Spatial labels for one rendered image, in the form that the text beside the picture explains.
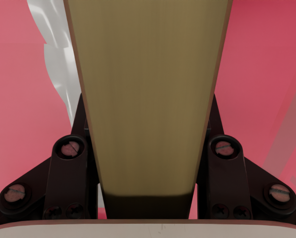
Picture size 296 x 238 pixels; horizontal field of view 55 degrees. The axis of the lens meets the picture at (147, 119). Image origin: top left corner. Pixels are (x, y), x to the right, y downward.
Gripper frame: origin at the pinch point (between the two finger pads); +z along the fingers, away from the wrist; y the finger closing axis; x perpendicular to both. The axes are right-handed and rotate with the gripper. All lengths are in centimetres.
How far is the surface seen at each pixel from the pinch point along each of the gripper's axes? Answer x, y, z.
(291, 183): -13.1, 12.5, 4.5
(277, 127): -6.2, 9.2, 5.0
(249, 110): -4.7, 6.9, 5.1
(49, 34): 0.9, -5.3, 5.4
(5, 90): -3.2, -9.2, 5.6
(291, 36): 0.8, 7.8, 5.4
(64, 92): -3.1, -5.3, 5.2
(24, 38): 0.4, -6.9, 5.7
